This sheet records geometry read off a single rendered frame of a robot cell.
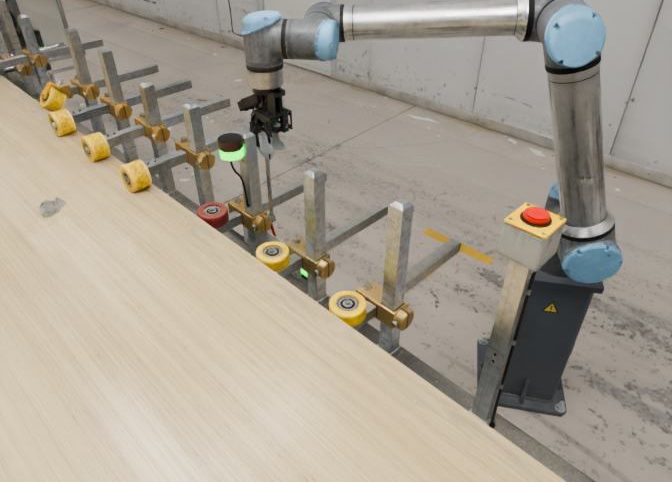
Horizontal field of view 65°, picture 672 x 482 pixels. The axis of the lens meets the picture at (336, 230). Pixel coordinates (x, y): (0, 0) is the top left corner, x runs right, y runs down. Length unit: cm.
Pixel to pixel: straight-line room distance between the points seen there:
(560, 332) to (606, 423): 46
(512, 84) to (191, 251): 302
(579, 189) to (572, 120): 19
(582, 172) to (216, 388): 98
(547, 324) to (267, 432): 119
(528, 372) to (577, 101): 108
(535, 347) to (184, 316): 126
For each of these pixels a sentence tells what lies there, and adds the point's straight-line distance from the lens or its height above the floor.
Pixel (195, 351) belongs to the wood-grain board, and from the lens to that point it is 108.
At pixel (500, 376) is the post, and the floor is 86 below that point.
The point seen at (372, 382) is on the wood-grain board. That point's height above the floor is 90.
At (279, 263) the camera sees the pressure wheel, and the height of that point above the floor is 90.
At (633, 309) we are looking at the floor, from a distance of 276.
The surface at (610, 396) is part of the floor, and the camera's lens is 235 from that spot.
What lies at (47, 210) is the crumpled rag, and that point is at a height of 91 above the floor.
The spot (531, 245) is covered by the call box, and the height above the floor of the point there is 120.
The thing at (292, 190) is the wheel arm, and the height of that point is 86.
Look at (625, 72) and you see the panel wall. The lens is 368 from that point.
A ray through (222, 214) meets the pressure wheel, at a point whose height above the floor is 91.
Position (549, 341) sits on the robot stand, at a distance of 197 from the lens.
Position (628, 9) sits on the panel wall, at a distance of 362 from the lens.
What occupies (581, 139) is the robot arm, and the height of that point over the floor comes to 113.
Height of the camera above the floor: 169
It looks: 36 degrees down
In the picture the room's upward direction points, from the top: straight up
